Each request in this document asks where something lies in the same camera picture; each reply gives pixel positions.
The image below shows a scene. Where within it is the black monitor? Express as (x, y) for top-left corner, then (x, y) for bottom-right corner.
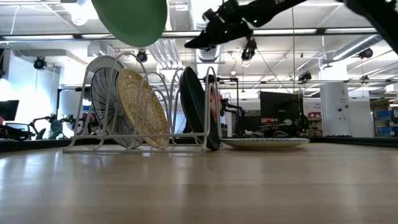
(260, 91), (304, 118)
(0, 99), (20, 122)

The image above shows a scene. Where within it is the white wire dish rack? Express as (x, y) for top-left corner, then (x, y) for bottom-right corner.
(63, 52), (223, 154)

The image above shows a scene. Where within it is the black ceiling camera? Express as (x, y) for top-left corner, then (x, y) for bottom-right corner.
(297, 71), (313, 85)
(136, 49), (149, 63)
(240, 38), (258, 62)
(33, 55), (47, 70)
(358, 47), (374, 60)

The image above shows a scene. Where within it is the silver ventilation duct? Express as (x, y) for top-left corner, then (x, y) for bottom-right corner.
(188, 0), (231, 63)

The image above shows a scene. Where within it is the black aluminium table frame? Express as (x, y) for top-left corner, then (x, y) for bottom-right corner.
(0, 136), (398, 153)

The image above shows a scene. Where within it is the dark teal plate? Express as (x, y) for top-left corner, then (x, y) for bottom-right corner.
(178, 65), (221, 152)

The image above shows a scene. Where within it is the blue white striped plate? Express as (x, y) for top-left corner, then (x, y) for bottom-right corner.
(90, 66), (144, 150)

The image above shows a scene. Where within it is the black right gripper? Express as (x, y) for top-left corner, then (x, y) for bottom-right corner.
(184, 0), (264, 51)

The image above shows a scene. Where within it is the floral patterned plate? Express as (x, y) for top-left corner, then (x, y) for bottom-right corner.
(221, 137), (311, 152)

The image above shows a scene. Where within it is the person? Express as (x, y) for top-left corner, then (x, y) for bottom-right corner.
(208, 74), (225, 125)

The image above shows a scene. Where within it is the green plate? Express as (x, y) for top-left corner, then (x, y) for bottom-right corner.
(91, 0), (169, 49)

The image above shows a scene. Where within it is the yellow patterned plate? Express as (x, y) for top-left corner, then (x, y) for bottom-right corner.
(117, 68), (170, 150)

